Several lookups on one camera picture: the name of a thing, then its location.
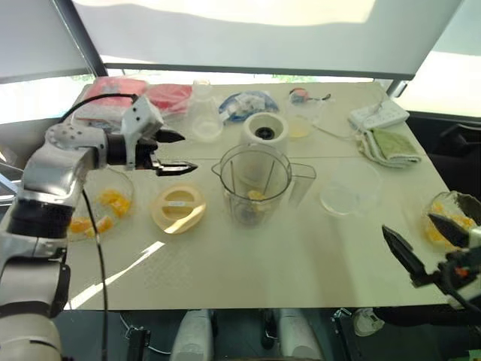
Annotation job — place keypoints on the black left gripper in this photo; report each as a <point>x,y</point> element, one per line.
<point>147,154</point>

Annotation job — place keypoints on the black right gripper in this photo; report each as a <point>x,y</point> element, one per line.
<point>464,272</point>

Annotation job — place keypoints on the orange fruit segment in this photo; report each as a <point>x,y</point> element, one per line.
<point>436,235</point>
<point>114,203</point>
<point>467,222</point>
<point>255,195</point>
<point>104,225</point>
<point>80,225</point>
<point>437,207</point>

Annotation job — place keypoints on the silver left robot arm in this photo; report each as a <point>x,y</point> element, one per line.
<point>45,176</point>

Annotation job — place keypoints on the cream blender lid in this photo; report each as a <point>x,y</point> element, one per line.
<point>176,210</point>

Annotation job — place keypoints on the white blender base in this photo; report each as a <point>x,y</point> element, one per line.
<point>278,131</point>

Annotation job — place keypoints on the clear conical glass flask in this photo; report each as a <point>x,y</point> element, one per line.
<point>204,124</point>

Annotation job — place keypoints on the dark rimmed glass bowl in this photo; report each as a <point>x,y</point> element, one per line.
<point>466,203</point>

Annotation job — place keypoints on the small bag with red item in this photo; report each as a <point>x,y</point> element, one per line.
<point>171,97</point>

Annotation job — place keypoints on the clear wavy glass bowl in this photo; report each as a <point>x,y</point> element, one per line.
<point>120,188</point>

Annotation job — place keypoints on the large bag with red cloth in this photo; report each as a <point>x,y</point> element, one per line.
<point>109,86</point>

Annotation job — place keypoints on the clear round plastic dish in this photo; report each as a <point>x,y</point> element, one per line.
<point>349,188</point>

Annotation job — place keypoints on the black chair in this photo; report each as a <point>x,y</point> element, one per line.
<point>458,144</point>

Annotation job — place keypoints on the small white plastic device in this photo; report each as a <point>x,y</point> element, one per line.
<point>364,321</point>

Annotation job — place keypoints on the folded green white cloth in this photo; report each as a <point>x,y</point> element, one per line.
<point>394,144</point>

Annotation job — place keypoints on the black horizontal window bar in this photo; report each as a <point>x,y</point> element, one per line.
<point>259,71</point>

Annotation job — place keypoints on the clear cup with yellow juice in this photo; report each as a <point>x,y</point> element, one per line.
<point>300,129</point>

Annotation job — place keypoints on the white power strip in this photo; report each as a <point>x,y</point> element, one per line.
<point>379,117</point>

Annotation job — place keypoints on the orange blue tape measure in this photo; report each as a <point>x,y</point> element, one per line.
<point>298,96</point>

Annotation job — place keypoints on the wide white roller blind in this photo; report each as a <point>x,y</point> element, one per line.
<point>263,37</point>

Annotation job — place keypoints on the white rounded leg cover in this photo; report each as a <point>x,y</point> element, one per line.
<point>193,334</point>
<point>300,334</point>

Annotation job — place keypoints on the narrow grey roller blind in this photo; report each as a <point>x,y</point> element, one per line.
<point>37,37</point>

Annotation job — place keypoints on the blue grey roller blind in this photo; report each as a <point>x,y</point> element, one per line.
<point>462,22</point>

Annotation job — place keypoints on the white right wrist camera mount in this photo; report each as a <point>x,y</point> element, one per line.
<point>475,237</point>

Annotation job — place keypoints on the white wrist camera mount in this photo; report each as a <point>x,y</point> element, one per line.
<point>139,116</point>
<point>475,237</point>

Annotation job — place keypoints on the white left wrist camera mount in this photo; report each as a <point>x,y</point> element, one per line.
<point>139,116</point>

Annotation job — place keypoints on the black metal table bracket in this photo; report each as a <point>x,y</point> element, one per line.
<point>343,331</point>
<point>138,344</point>

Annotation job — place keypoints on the black slanted window post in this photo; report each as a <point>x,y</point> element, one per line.
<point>80,37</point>

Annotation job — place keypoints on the short black window post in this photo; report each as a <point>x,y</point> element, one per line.
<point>398,87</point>

